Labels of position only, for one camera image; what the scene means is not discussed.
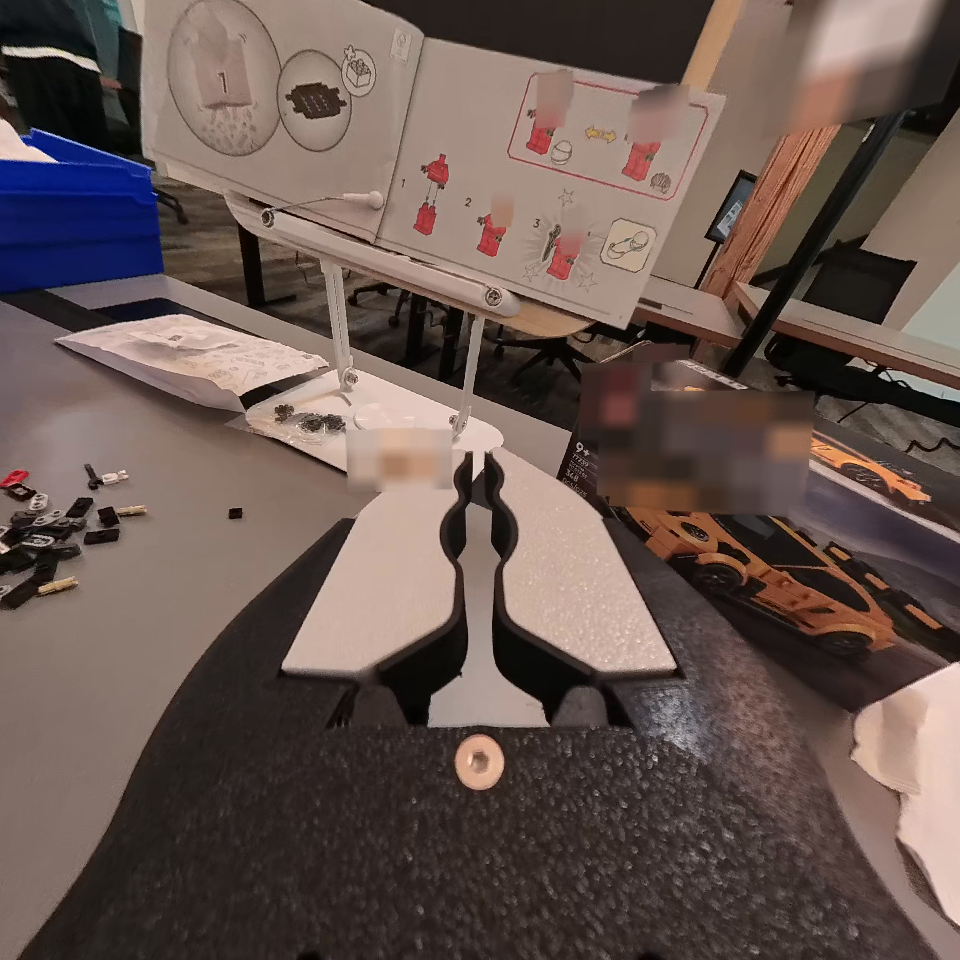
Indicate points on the blue plastic bin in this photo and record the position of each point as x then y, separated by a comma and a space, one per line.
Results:
75, 210

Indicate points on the black wall screen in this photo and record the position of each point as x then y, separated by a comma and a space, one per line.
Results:
731, 210

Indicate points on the toy instruction booklet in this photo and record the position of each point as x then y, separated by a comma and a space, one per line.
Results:
465, 150

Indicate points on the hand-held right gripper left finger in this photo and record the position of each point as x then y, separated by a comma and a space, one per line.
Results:
375, 592

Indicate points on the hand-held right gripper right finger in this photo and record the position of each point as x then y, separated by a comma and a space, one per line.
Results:
577, 592

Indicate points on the wooden pillar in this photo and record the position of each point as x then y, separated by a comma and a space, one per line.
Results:
780, 195

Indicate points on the grey desk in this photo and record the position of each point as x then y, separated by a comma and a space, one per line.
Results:
150, 637

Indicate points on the pile of small toy bricks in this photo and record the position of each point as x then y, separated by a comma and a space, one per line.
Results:
45, 525

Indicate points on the black slanted pole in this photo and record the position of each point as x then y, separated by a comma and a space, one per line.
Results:
825, 232

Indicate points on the black toy car box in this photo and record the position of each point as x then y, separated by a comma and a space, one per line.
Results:
825, 600

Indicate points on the black flat panel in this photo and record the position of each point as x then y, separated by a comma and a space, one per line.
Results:
562, 37

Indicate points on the white and wood book stand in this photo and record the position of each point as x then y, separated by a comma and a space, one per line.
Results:
405, 262

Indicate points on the grey top table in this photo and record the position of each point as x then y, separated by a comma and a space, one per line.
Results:
862, 337

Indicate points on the clear bag of small parts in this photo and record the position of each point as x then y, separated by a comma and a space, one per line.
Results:
300, 424

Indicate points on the black office chair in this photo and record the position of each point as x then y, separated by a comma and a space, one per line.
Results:
547, 360
862, 285

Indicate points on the white printed paper bag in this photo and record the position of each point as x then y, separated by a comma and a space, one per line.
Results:
922, 750
165, 360
22, 146

